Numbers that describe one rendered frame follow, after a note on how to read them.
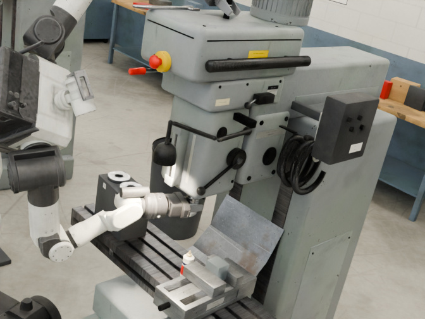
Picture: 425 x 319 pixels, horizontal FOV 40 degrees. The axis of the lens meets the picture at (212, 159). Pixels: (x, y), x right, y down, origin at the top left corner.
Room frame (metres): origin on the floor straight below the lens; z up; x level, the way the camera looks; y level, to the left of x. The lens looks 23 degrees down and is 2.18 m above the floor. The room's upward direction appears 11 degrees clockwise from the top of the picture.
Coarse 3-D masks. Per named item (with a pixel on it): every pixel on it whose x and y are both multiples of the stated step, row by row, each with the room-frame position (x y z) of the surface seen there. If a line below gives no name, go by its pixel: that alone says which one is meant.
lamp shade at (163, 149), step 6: (162, 144) 1.64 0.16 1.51; (168, 144) 1.65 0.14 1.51; (156, 150) 1.64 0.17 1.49; (162, 150) 1.63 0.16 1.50; (168, 150) 1.63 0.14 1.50; (174, 150) 1.64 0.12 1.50; (156, 156) 1.63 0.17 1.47; (162, 156) 1.62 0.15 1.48; (168, 156) 1.62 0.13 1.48; (174, 156) 1.64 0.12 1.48; (156, 162) 1.62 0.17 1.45; (162, 162) 1.62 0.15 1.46; (168, 162) 1.62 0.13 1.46; (174, 162) 1.64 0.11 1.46
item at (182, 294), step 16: (208, 256) 1.77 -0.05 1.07; (240, 272) 1.77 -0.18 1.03; (160, 288) 1.59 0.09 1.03; (176, 288) 1.61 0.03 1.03; (192, 288) 1.62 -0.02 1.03; (240, 288) 1.70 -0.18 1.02; (160, 304) 1.57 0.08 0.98; (176, 304) 1.52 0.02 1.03; (192, 304) 1.54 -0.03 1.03; (208, 304) 1.58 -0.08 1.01; (224, 304) 1.64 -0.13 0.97
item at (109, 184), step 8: (104, 176) 2.08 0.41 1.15; (112, 176) 2.07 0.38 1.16; (120, 176) 2.10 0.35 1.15; (128, 176) 2.10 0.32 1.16; (104, 184) 2.05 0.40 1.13; (112, 184) 2.03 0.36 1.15; (120, 184) 2.01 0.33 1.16; (128, 184) 2.03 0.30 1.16; (136, 184) 2.04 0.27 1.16; (104, 192) 2.04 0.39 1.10; (112, 192) 2.00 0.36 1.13; (96, 200) 2.09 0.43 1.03; (104, 200) 2.04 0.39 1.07; (112, 200) 1.99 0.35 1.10; (96, 208) 2.08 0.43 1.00; (104, 208) 2.03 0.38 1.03; (112, 208) 1.99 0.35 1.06; (136, 224) 1.97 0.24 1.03; (144, 224) 1.99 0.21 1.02; (112, 232) 1.97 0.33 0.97; (120, 232) 1.93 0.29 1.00; (128, 232) 1.95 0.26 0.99; (136, 232) 1.97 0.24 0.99; (144, 232) 2.00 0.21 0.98; (120, 240) 1.93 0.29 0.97
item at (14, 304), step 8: (0, 296) 1.96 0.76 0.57; (8, 296) 1.97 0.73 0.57; (0, 304) 1.91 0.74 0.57; (8, 304) 1.92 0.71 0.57; (16, 304) 1.90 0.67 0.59; (24, 304) 1.85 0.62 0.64; (32, 304) 1.89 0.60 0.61; (40, 304) 1.90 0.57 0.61; (0, 312) 1.86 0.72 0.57; (8, 312) 1.83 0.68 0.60; (16, 312) 1.83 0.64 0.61; (24, 312) 1.84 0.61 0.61; (32, 312) 1.85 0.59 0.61; (40, 312) 1.87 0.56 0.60
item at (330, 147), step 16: (336, 96) 1.78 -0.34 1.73; (352, 96) 1.82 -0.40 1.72; (368, 96) 1.86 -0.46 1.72; (336, 112) 1.73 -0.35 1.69; (352, 112) 1.75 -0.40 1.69; (368, 112) 1.82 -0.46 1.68; (320, 128) 1.76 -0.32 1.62; (336, 128) 1.72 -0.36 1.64; (352, 128) 1.75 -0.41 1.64; (368, 128) 1.85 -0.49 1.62; (320, 144) 1.75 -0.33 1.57; (336, 144) 1.72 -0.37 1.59; (352, 144) 1.79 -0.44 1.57; (320, 160) 1.74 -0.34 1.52; (336, 160) 1.74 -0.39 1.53
